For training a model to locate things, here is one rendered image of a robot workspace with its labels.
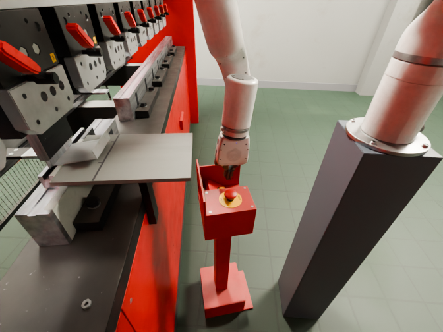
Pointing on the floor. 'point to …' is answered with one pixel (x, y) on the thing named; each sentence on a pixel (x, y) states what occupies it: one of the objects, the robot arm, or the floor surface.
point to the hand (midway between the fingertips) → (228, 172)
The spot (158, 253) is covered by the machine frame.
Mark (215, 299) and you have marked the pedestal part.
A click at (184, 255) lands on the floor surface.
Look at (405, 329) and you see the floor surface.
